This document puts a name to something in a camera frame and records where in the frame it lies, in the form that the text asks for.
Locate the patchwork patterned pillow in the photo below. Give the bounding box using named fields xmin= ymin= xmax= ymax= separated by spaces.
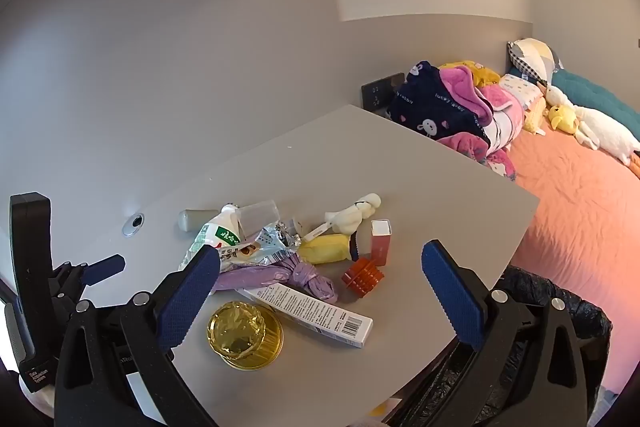
xmin=507 ymin=38 xmax=563 ymax=85

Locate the bin with black bag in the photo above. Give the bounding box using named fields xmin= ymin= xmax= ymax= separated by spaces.
xmin=390 ymin=264 xmax=613 ymax=427

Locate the clear measuring cup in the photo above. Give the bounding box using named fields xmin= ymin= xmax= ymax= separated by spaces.
xmin=235 ymin=199 xmax=281 ymax=238

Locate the mustard yellow garment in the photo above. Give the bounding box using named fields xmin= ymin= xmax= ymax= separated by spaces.
xmin=440 ymin=61 xmax=501 ymax=88

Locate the orange bed sheet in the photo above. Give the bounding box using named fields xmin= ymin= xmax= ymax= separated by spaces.
xmin=500 ymin=122 xmax=640 ymax=408

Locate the white goose plush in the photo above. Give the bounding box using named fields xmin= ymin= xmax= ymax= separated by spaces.
xmin=542 ymin=84 xmax=640 ymax=180

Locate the navy printed pajama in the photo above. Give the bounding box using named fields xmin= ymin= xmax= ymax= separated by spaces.
xmin=387 ymin=61 xmax=493 ymax=148

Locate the orange ridged plastic piece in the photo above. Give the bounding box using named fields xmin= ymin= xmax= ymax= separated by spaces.
xmin=341 ymin=257 xmax=385 ymax=297

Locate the teal pillow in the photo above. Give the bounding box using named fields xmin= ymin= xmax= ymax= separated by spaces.
xmin=550 ymin=69 xmax=640 ymax=140

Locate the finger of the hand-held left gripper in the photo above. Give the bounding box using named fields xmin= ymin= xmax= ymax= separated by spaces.
xmin=50 ymin=254 xmax=126 ymax=323

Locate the metal desk grommet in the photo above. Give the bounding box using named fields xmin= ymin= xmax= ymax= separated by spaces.
xmin=122 ymin=213 xmax=145 ymax=237

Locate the long white printed box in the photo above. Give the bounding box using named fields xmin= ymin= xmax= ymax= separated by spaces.
xmin=235 ymin=283 xmax=375 ymax=349

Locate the white green-label milk bottle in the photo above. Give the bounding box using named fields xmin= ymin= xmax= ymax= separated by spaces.
xmin=178 ymin=203 xmax=251 ymax=272

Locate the black wall socket panel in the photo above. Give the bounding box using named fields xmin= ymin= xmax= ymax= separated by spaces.
xmin=361 ymin=72 xmax=406 ymax=114

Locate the pink white folded blanket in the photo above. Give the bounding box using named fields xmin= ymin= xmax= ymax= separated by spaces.
xmin=477 ymin=84 xmax=526 ymax=155

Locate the white plush keychain toy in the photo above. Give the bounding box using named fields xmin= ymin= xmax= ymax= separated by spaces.
xmin=301 ymin=193 xmax=383 ymax=242

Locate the small pink box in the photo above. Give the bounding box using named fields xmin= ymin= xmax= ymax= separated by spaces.
xmin=369 ymin=218 xmax=393 ymax=268

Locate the grey plastic cup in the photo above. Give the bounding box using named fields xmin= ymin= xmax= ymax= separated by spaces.
xmin=177 ymin=208 xmax=221 ymax=233

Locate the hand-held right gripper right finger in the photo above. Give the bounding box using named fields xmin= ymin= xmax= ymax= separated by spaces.
xmin=421 ymin=239 xmax=608 ymax=427

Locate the silver snack wrapper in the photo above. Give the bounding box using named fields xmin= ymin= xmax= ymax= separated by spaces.
xmin=220 ymin=217 xmax=306 ymax=268

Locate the purple plastic bag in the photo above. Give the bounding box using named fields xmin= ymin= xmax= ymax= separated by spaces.
xmin=210 ymin=254 xmax=340 ymax=305

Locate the pale yellow plush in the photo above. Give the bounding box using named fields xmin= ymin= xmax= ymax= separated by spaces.
xmin=522 ymin=99 xmax=548 ymax=136

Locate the small white patterned pillow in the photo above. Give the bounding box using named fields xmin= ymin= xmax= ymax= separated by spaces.
xmin=499 ymin=73 xmax=543 ymax=110

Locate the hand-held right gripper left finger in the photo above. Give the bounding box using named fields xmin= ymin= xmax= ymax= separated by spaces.
xmin=54 ymin=246 xmax=223 ymax=427

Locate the gold foil cup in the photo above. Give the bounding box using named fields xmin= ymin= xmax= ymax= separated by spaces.
xmin=206 ymin=301 xmax=284 ymax=372

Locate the yellow plush toy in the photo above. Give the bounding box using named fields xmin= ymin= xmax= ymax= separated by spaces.
xmin=545 ymin=104 xmax=581 ymax=134

